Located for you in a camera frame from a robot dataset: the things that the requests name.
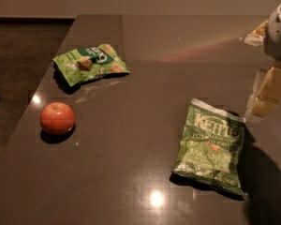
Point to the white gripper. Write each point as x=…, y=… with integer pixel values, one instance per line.
x=278, y=35

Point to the red apple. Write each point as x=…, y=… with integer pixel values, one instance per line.
x=57, y=118

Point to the green Kettle chips bag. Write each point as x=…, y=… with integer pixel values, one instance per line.
x=210, y=146

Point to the green popcorn snack bag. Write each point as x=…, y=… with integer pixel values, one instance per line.
x=83, y=65

